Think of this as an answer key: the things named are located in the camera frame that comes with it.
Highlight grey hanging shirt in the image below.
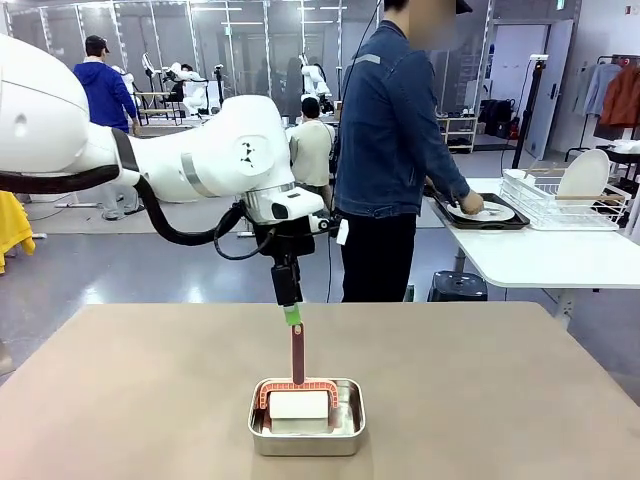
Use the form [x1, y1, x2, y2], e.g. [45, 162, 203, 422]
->
[582, 62, 624, 119]

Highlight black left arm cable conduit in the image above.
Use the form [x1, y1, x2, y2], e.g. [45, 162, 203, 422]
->
[0, 127, 261, 249]

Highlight orange hanging jacket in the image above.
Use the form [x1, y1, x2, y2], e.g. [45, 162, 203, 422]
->
[598, 64, 640, 127]

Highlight dark brown serving tray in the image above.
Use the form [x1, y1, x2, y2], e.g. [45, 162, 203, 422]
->
[430, 192, 531, 231]

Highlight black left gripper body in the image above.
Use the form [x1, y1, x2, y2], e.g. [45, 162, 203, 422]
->
[252, 222, 316, 270]

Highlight person in blue hoodie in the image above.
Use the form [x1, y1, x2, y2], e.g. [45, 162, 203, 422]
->
[73, 34, 142, 221]

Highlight white wire dish rack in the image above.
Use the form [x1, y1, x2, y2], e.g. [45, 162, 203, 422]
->
[501, 168, 632, 232]

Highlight person right forearm denim sleeve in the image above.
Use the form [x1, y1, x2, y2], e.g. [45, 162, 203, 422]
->
[424, 149, 474, 202]

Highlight black light stand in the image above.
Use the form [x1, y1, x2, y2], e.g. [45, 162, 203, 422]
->
[512, 53, 550, 171]

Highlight yellow cloth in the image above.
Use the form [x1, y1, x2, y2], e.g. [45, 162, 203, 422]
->
[0, 189, 36, 275]

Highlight person in beige shirt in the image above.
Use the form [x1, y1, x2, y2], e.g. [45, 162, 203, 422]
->
[288, 97, 335, 202]

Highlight white shoe shelf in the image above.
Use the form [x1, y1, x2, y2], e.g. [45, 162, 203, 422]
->
[437, 112, 481, 154]

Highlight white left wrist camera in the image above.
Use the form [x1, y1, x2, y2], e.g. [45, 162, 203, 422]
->
[305, 212, 351, 247]

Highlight white side table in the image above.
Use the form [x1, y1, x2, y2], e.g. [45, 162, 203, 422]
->
[424, 177, 640, 321]

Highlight black plastic stool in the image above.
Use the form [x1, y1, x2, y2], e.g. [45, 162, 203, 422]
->
[427, 270, 489, 303]

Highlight red lint roller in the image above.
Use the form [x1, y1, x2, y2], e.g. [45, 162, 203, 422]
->
[254, 322, 341, 435]

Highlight black camera tripod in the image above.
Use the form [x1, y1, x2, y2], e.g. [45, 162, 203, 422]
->
[213, 63, 229, 107]

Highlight wooden frame workbench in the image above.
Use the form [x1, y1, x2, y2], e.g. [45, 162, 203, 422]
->
[133, 89, 221, 132]

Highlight person in denim jacket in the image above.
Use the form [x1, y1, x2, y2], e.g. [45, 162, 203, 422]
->
[333, 0, 486, 304]

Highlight rectangular metal tray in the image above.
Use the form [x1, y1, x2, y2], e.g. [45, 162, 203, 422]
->
[248, 377, 367, 457]

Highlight person right hand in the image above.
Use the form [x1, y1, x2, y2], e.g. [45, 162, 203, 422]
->
[459, 188, 485, 217]

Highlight black bags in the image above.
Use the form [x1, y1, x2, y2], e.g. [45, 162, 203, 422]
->
[482, 98, 516, 139]

